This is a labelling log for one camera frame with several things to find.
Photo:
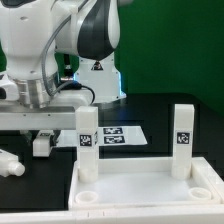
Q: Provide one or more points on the white marker plate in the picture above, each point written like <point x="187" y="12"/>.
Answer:
<point x="105" y="136"/>

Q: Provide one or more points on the white frame rail front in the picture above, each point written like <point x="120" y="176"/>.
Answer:
<point x="196" y="214"/>

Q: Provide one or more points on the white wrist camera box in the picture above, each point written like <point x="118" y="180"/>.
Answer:
<point x="8" y="89"/>

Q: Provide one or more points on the white desk top tray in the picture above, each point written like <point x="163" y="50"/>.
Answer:
<point x="141" y="183"/>

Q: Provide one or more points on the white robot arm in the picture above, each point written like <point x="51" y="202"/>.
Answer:
<point x="59" y="56"/>

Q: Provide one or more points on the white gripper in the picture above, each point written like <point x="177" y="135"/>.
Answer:
<point x="58" y="115"/>

